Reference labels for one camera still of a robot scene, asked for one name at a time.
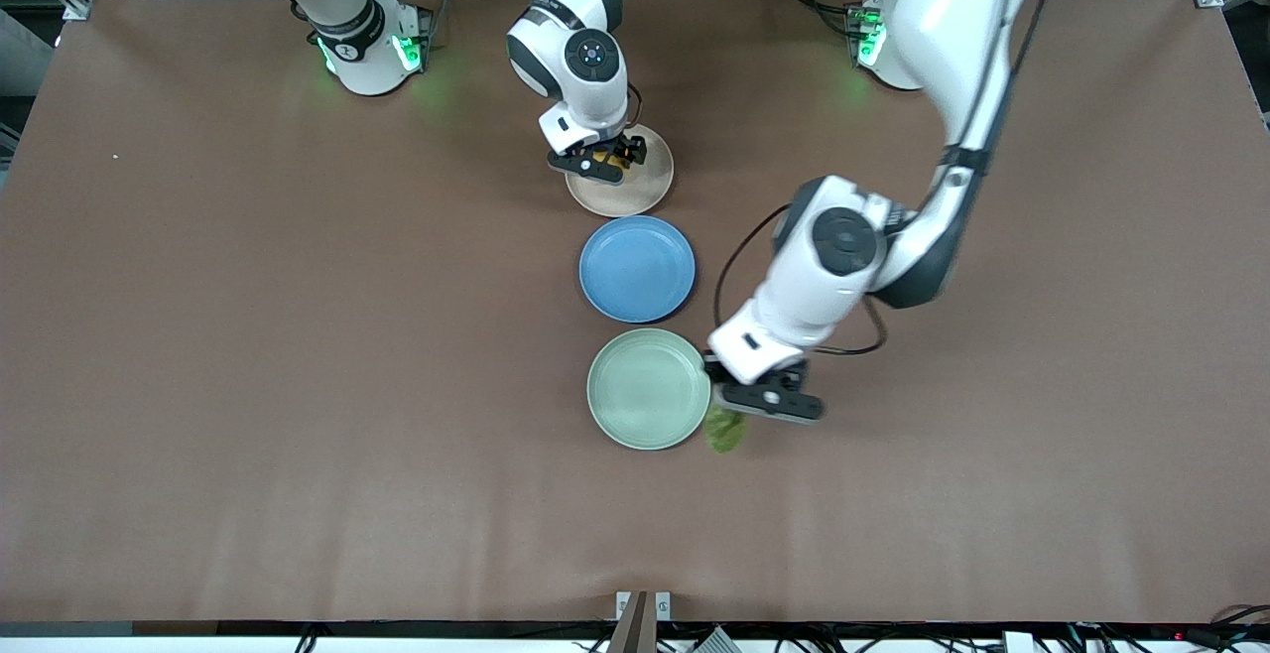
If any green lettuce leaf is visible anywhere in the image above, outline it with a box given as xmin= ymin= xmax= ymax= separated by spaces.
xmin=702 ymin=360 xmax=749 ymax=455

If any beige plate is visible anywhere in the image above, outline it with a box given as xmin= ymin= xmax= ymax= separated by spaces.
xmin=565 ymin=122 xmax=676 ymax=218

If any pale green plate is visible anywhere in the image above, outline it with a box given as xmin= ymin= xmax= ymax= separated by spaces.
xmin=586 ymin=327 xmax=713 ymax=452

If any blue plate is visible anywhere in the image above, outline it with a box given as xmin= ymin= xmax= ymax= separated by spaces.
xmin=578 ymin=214 xmax=698 ymax=325

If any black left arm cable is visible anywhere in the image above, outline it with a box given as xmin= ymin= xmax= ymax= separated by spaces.
xmin=712 ymin=201 xmax=889 ymax=356

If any small metal table bracket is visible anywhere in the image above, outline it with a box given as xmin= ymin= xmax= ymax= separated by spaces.
xmin=615 ymin=590 xmax=673 ymax=622

